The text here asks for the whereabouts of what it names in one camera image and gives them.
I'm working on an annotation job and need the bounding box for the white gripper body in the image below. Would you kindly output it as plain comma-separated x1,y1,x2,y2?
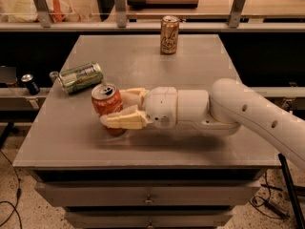
144,87,177,129

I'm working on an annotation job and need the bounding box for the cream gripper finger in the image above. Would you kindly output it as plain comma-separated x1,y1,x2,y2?
100,105,150,130
120,88,150,108

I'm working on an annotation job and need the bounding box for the red coke can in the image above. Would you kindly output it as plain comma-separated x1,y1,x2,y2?
91,82,127,136

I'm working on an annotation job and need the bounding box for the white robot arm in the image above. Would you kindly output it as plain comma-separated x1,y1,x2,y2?
100,78,305,170

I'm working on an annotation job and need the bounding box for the green soda can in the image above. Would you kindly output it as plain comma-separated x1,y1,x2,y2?
59,62,103,94

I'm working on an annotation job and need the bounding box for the gold LaCroix can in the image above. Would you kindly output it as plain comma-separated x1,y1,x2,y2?
160,15,179,54

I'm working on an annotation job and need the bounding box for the black soda can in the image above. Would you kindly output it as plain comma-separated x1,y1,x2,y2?
21,73,40,95

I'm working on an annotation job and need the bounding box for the grey drawer cabinet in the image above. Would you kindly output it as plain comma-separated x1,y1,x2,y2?
14,34,279,229

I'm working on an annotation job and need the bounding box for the upper drawer with knob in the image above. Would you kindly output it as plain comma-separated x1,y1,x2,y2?
35,181,260,207

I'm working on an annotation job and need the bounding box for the drawer with knob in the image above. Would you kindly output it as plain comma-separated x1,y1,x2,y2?
65,211,233,229
35,181,260,207

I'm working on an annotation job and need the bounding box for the small clear glass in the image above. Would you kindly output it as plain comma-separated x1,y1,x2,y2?
49,71,59,83

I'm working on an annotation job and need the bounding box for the clear acrylic panel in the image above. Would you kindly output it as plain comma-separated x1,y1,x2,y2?
0,0,106,23

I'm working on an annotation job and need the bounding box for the lower drawer with knob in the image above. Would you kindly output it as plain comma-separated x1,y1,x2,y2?
65,211,233,229

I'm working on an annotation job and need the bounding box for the white orange plastic bag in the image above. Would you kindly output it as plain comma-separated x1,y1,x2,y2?
0,0,81,23

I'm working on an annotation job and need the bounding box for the black pole right floor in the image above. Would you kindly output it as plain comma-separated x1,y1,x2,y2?
278,154,305,229

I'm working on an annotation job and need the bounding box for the middle metal bracket post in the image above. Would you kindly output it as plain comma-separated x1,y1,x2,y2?
114,0,127,28

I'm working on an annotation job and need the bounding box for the metal bracket post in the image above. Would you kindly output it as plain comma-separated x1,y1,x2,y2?
33,0,53,28
227,0,246,29
114,0,127,28

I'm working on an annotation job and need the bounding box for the right metal bracket post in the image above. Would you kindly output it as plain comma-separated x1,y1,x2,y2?
227,0,246,29

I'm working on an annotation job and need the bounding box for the black cable left floor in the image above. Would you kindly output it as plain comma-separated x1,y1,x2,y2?
0,150,24,229

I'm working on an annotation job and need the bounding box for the black cable floor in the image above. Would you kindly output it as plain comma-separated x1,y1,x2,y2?
249,172,292,221
0,150,24,229

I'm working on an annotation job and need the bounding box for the left metal bracket post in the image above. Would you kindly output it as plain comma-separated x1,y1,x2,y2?
33,0,53,28

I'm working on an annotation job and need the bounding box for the black cable right floor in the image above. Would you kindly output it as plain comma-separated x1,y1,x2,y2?
249,172,292,221

